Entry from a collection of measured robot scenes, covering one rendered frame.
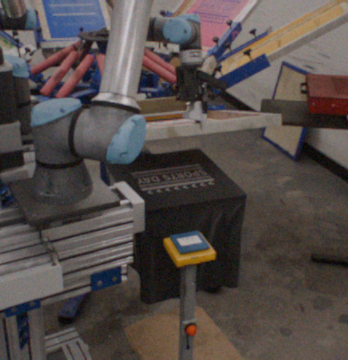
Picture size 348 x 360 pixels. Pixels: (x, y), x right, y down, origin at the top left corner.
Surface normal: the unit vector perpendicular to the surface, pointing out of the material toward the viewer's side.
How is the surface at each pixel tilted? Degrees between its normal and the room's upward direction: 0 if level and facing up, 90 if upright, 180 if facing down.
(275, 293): 0
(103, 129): 61
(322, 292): 0
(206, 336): 1
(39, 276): 90
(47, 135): 88
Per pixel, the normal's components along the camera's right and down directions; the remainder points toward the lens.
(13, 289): 0.47, 0.38
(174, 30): -0.31, 0.19
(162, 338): 0.02, -0.91
